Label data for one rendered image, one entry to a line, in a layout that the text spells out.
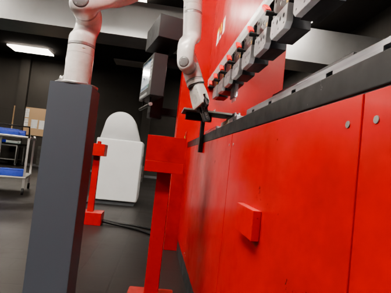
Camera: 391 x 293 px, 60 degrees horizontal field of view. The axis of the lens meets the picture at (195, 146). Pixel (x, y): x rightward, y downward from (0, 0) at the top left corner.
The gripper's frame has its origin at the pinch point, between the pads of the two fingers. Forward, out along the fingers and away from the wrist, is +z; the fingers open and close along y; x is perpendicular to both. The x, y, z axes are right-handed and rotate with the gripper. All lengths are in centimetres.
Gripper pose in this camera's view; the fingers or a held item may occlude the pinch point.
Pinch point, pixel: (205, 117)
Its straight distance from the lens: 156.8
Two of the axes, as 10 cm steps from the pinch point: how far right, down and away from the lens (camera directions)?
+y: 4.0, -2.4, -8.9
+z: 2.8, 9.5, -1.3
